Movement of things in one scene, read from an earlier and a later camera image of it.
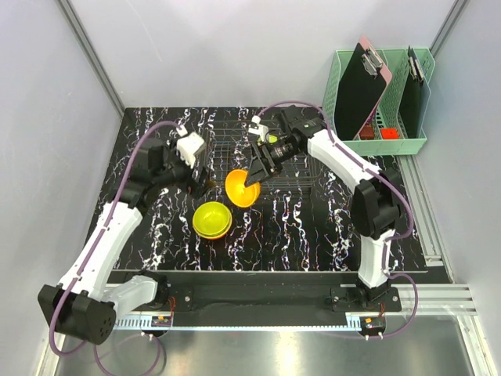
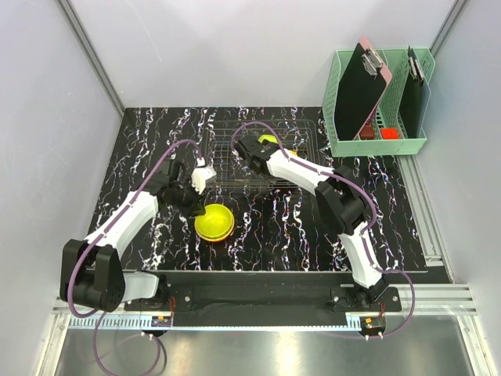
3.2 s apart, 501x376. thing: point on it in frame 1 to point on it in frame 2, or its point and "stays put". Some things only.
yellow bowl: [211, 218] stays put
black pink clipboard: [366, 79] stays put
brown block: [366, 132] stays put
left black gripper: [197, 187] to [197, 205]
